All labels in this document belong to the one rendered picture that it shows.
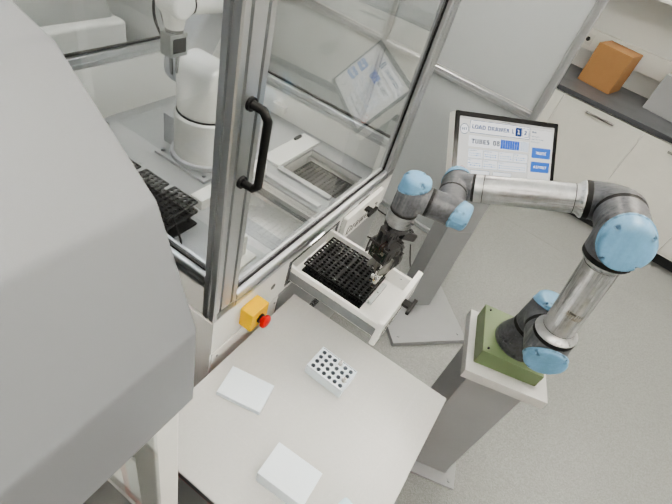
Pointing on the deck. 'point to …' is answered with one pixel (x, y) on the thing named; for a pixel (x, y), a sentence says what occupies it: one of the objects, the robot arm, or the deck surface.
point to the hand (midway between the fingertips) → (380, 269)
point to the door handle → (259, 146)
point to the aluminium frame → (232, 240)
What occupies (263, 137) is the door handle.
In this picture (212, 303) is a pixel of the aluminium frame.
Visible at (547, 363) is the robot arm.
